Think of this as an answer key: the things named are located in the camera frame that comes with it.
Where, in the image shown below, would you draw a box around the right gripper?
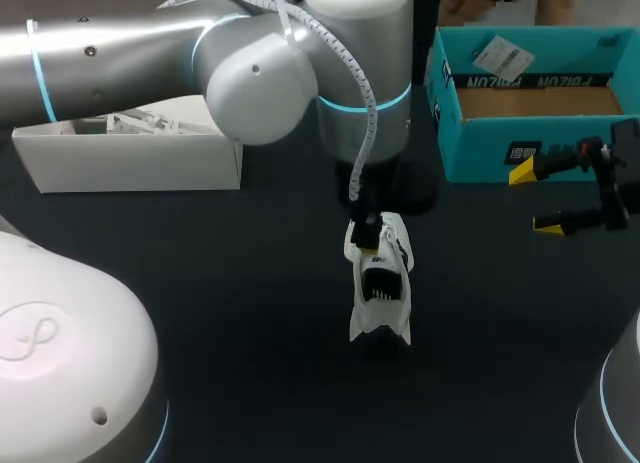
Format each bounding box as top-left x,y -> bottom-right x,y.
508,116 -> 640,237

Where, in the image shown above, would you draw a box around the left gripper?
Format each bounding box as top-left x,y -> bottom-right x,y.
332,152 -> 439,257

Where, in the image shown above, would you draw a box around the white shoe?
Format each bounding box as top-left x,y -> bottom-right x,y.
343,211 -> 416,347

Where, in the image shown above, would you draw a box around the white shoebox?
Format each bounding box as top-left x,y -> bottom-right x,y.
10,107 -> 245,195

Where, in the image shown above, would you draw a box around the teal box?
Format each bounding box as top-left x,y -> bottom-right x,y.
423,25 -> 640,185

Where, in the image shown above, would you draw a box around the person's legs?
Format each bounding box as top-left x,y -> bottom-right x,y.
438,0 -> 529,27
533,0 -> 584,27

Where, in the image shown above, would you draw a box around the white packing paper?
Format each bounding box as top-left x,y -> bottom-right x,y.
69,110 -> 221,137

